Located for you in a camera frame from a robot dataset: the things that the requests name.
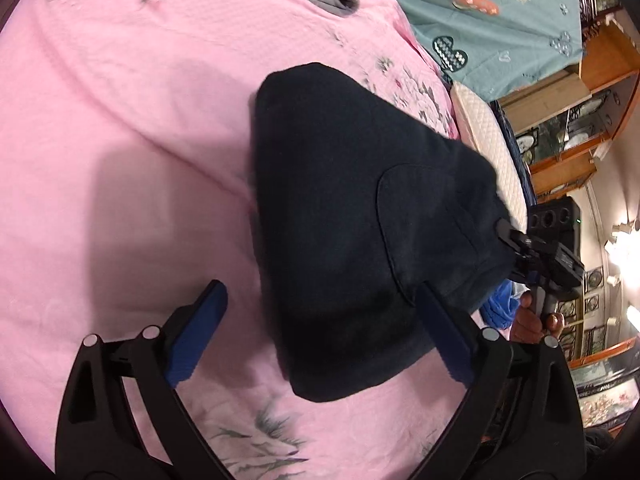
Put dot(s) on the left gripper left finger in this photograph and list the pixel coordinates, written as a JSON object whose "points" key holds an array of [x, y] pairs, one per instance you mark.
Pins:
{"points": [[97, 437]]}

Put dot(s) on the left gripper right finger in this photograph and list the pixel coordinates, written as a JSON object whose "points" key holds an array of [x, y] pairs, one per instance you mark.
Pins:
{"points": [[519, 417]]}

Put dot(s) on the navy pants with bear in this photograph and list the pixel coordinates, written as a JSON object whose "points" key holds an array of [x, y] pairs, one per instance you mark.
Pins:
{"points": [[359, 205]]}

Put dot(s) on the person right hand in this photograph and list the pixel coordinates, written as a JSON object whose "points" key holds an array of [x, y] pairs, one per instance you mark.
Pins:
{"points": [[527, 328]]}

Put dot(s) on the blue cloth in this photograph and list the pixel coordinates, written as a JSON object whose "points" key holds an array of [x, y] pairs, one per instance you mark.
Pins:
{"points": [[499, 309]]}

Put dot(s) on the wooden display cabinet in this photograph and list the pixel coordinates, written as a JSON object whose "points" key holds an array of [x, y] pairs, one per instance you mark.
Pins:
{"points": [[560, 122]]}

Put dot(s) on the cream quilted pillow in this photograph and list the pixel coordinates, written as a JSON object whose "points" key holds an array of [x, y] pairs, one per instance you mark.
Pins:
{"points": [[480, 131]]}

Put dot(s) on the teal heart print quilt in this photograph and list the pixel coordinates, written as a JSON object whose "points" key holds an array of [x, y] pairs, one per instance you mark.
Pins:
{"points": [[496, 47]]}

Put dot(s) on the pink floral bedsheet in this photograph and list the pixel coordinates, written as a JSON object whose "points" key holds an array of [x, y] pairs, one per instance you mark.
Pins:
{"points": [[125, 189]]}

